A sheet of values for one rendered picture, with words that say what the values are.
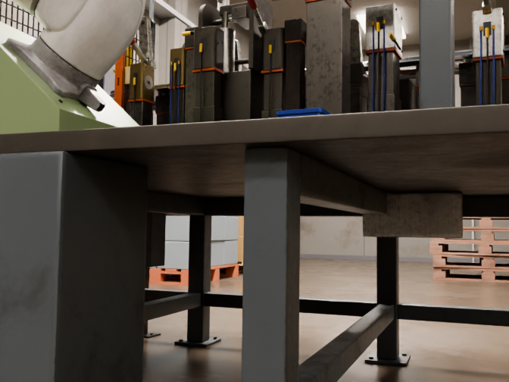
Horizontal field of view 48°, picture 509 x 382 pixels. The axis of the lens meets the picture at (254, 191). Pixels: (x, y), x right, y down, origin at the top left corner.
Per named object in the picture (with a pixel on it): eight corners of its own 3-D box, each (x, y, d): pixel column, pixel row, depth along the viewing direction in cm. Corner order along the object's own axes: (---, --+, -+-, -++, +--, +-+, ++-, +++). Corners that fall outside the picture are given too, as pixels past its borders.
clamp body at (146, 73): (154, 173, 187) (157, 67, 190) (135, 171, 178) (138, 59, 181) (138, 174, 190) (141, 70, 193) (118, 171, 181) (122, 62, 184)
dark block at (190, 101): (207, 169, 173) (210, 32, 176) (195, 167, 166) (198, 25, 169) (194, 169, 175) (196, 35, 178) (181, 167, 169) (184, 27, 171)
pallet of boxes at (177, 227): (192, 286, 520) (194, 158, 528) (119, 282, 547) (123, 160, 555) (238, 276, 628) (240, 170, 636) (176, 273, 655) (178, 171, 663)
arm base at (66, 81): (71, 108, 114) (88, 87, 113) (1, 40, 118) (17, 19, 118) (116, 120, 132) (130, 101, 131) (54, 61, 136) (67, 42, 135)
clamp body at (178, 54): (197, 172, 178) (199, 54, 180) (177, 168, 168) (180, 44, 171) (179, 172, 181) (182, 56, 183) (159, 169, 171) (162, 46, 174)
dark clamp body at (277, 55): (295, 168, 163) (295, 36, 166) (278, 164, 153) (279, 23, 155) (271, 169, 166) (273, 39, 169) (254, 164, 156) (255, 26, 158)
